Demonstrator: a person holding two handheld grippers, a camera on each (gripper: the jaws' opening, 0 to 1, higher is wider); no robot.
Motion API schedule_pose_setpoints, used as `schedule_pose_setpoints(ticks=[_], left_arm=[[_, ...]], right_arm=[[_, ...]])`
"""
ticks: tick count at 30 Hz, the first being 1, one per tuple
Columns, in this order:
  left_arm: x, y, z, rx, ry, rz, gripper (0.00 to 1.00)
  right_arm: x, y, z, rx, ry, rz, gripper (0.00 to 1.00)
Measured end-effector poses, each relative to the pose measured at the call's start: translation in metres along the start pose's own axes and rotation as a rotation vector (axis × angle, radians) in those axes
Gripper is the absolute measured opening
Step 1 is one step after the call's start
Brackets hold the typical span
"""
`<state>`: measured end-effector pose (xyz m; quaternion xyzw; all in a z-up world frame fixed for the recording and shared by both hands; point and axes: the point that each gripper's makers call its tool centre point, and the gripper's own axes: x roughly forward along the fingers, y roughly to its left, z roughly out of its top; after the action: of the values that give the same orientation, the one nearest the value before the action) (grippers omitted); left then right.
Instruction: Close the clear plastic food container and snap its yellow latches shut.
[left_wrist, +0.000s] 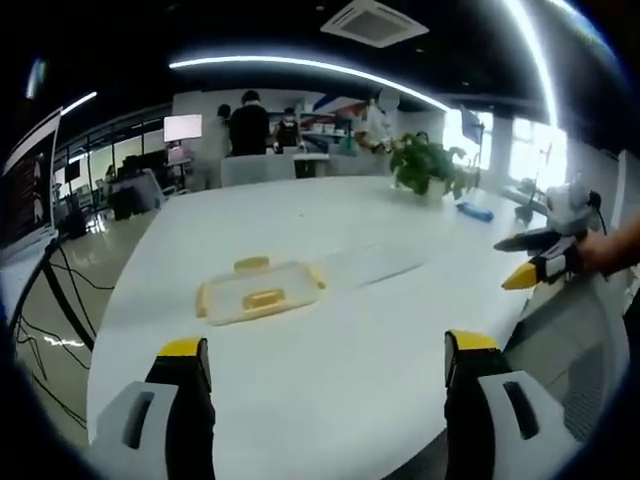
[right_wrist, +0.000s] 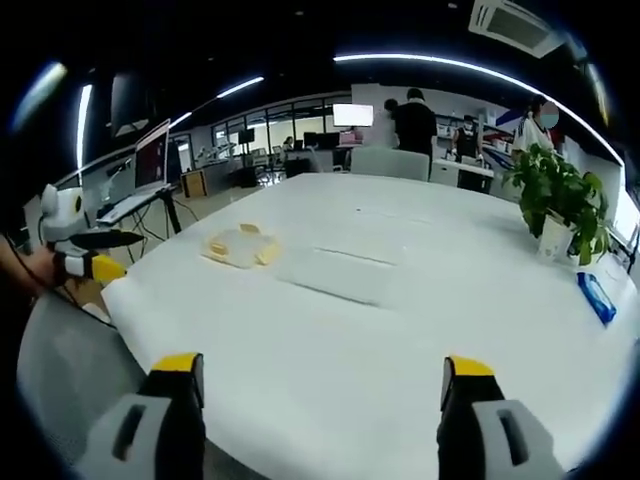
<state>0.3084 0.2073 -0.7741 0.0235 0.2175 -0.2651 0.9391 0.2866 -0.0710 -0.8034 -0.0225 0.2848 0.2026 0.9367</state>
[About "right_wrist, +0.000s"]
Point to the green potted plant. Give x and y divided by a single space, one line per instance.
560 192

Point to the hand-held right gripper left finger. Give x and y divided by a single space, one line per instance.
150 425

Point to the white desk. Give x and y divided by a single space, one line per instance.
462 175

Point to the black tripod stand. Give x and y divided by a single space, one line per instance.
172 212

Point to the ceiling air conditioner vent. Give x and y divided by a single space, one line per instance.
520 22

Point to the blue tissue packet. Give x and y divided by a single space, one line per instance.
595 297

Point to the brown wooden cabinet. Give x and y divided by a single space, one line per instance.
192 184

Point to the black hanging monitor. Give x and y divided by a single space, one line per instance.
129 102

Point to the bright white screen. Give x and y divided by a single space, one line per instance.
352 115

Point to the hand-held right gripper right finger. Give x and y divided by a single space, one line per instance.
492 430

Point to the white chair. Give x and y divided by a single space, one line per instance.
390 162

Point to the grey chair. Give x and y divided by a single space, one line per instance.
70 365

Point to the open silver laptop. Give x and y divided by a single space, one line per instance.
147 165

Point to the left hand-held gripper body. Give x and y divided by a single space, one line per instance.
60 215

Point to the yellow plastic buckle part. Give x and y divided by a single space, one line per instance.
217 248
267 254

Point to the long curved ceiling light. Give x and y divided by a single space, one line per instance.
480 70

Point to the short ceiling light strip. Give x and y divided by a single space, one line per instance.
240 86
84 125

